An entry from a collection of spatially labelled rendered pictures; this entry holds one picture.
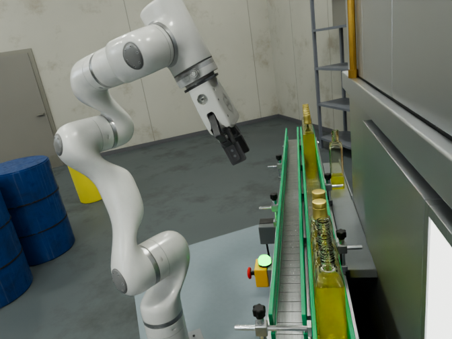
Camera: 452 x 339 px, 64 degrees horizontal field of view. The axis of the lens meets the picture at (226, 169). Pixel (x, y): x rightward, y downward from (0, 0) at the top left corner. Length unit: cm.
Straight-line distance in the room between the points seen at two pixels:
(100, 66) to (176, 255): 54
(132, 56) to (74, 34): 683
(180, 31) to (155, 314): 76
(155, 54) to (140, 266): 57
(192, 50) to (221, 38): 713
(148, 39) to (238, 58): 729
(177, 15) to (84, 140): 45
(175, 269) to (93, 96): 52
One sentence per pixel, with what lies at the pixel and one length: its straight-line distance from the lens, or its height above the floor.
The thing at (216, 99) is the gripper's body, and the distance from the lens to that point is 68.
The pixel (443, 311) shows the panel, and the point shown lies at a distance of 55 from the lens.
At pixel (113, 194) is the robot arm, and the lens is 102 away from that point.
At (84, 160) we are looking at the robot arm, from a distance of 100.
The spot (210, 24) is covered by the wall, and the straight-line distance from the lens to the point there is 777.
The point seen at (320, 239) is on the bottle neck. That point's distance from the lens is 81.
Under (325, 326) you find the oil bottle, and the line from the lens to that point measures 84.
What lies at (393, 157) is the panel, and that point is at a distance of 70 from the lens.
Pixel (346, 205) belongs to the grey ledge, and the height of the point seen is 105.
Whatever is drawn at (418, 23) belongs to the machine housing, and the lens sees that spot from 64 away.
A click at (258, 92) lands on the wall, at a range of 812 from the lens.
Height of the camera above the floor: 172
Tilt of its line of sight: 19 degrees down
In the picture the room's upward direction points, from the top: 9 degrees counter-clockwise
